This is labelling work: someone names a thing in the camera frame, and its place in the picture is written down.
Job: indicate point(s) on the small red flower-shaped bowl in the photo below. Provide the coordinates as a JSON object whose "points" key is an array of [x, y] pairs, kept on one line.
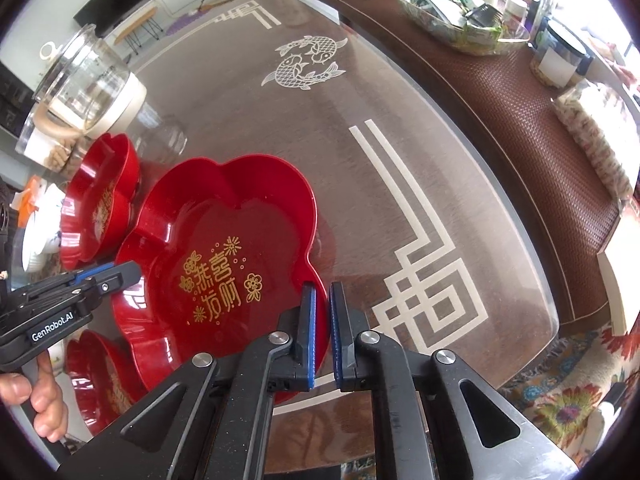
{"points": [[95, 375], [100, 195]]}

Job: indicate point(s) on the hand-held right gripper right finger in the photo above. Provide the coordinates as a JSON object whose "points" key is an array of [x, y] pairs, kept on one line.
{"points": [[336, 345]]}

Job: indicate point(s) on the floral rug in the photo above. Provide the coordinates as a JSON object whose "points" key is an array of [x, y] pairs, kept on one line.
{"points": [[565, 395]]}

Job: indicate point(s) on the glass bowl with packets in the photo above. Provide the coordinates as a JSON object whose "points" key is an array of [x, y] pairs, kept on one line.
{"points": [[450, 20]]}

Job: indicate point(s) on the white ceramic bowl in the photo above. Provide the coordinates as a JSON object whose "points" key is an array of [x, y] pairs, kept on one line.
{"points": [[40, 240]]}

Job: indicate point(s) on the person's left hand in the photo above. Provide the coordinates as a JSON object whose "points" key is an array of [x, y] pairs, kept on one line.
{"points": [[47, 400]]}

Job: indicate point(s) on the brown woven bench mat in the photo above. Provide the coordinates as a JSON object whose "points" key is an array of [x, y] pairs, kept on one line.
{"points": [[500, 120]]}

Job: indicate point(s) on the glass jar with white label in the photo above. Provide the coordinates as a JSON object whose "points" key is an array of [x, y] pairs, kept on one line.
{"points": [[560, 57]]}

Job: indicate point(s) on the small wooden side table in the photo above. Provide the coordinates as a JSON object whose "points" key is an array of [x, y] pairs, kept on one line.
{"points": [[135, 22]]}

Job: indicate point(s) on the large red flower-shaped plate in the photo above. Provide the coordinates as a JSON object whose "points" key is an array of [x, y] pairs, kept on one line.
{"points": [[225, 240]]}

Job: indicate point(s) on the orange tissue pack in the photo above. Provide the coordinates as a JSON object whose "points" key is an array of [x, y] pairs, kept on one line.
{"points": [[27, 205]]}

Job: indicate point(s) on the white box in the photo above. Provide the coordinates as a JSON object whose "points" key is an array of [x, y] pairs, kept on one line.
{"points": [[620, 285]]}

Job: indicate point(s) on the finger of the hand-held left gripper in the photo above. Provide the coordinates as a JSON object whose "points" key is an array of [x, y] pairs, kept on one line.
{"points": [[120, 276], [92, 273]]}

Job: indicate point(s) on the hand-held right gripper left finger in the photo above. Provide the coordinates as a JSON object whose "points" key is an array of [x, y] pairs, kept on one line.
{"points": [[312, 340]]}

